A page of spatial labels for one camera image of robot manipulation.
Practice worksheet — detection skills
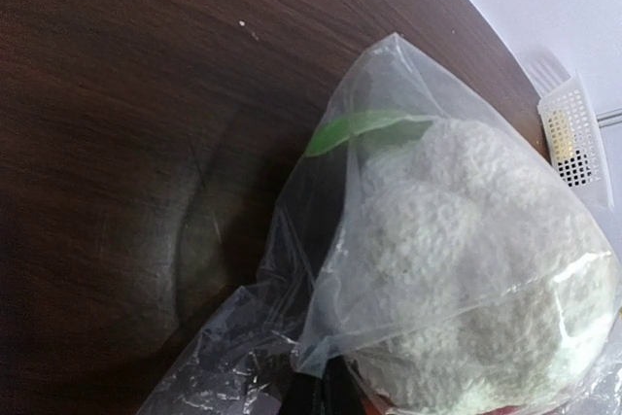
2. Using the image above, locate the clear zip top bag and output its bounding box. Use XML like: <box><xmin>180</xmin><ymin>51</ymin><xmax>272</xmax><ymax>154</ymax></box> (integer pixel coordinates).
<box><xmin>142</xmin><ymin>34</ymin><xmax>621</xmax><ymax>414</ymax></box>

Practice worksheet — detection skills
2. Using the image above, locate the white plastic basket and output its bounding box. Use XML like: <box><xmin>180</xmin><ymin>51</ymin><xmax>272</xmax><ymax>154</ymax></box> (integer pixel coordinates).
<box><xmin>524</xmin><ymin>48</ymin><xmax>614</xmax><ymax>210</ymax></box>

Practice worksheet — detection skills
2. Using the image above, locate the yellow fake banana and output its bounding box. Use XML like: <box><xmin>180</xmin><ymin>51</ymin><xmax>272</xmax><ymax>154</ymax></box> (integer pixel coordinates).
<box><xmin>548</xmin><ymin>110</ymin><xmax>574</xmax><ymax>162</ymax></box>

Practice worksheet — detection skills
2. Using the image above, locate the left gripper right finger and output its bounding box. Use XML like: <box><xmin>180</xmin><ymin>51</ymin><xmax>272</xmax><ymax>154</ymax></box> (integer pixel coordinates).
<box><xmin>323</xmin><ymin>358</ymin><xmax>366</xmax><ymax>415</ymax></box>

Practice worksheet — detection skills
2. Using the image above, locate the white fake garlic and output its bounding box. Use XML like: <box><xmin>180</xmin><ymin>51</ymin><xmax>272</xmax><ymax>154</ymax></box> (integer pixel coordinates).
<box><xmin>303</xmin><ymin>111</ymin><xmax>618</xmax><ymax>411</ymax></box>

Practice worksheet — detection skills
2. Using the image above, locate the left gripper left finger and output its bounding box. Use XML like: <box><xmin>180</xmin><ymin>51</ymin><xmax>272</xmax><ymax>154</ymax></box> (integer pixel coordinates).
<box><xmin>291</xmin><ymin>373</ymin><xmax>325</xmax><ymax>415</ymax></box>

